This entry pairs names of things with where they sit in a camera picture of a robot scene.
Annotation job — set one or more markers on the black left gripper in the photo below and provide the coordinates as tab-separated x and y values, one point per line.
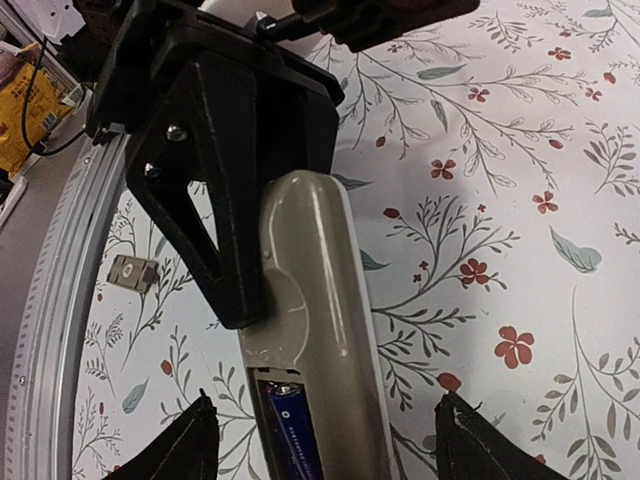
207	107

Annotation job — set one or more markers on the floral patterned table mat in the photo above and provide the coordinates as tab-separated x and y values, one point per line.
491	162

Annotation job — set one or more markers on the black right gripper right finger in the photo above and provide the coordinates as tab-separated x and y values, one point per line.
469	447

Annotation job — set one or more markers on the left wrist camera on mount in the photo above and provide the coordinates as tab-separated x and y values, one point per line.
360	24

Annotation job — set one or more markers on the grey battery compartment cover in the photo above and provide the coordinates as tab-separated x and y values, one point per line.
133	273

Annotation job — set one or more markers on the yellow chips bag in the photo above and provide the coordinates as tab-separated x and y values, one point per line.
33	103

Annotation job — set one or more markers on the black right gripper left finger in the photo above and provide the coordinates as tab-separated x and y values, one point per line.
187	449

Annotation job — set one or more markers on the white remote control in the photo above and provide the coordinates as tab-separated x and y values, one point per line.
318	329

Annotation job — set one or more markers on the black battery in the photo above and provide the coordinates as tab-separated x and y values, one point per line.
295	429

